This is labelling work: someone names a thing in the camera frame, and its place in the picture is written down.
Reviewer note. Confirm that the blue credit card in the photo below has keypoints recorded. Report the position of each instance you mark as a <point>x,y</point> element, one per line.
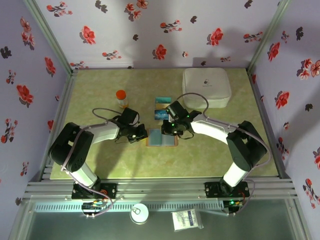
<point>160,115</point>

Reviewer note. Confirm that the brown leather card holder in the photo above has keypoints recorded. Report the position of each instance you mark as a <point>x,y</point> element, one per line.
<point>155,137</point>

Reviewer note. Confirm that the teal credit card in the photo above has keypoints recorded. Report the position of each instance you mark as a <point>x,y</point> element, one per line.
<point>162,100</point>

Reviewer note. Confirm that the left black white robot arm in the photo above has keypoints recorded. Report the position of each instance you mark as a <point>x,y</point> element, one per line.
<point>70,147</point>

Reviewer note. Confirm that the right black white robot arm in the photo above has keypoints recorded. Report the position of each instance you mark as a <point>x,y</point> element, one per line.
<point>247,147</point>

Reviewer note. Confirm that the orange pill bottle red cap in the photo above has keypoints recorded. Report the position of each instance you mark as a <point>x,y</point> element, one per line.
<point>122,98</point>

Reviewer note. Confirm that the white zip pouch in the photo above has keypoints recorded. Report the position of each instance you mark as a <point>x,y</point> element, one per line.
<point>206,82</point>

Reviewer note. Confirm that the white tin can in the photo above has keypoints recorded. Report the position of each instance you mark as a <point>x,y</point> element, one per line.
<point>139,213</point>

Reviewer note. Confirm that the small circuit board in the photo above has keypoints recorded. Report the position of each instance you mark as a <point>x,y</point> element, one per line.
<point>92,206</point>
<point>232,203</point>

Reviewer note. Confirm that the white plastic packet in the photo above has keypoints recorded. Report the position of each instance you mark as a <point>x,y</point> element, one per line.
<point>186,220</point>

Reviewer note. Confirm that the aluminium front frame rail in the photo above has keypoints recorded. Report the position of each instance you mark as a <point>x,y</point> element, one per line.
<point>160,187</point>

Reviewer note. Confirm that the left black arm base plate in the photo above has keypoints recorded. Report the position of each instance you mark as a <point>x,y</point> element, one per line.
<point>110,191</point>

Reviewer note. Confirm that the aluminium side rail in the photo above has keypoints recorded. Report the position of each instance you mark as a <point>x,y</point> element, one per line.
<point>65,95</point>
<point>255,87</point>

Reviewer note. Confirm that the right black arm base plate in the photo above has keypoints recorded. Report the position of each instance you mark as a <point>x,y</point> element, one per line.
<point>212,190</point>

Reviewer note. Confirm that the aluminium corner post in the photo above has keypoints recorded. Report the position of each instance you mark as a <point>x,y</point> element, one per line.
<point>52,37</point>
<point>269,33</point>

